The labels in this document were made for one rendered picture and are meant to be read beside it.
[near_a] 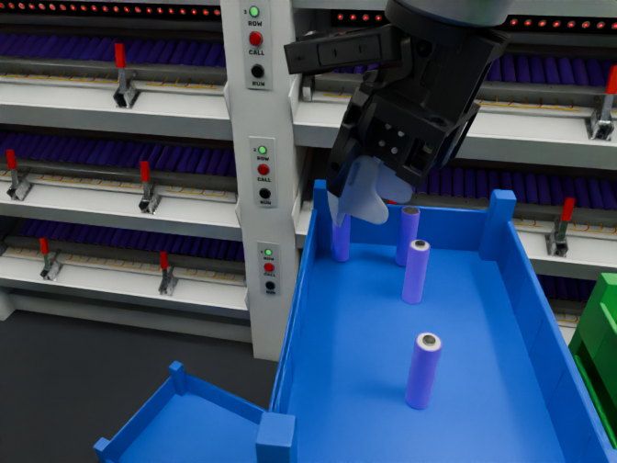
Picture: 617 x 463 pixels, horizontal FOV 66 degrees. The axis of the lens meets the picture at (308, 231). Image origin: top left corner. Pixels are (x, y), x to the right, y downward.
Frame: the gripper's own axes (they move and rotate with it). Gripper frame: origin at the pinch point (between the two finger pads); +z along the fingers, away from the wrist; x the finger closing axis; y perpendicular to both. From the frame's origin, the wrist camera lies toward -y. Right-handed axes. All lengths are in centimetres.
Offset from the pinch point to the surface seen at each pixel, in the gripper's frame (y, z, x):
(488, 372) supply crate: 19.1, 1.5, -5.4
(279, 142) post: -20.4, 10.5, 17.1
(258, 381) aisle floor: -9, 59, 10
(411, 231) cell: 6.8, 0.1, 2.8
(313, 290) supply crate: 2.5, 6.0, -5.9
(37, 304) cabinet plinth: -63, 71, -6
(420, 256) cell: 9.4, -1.7, -1.9
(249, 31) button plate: -27.6, -4.0, 15.4
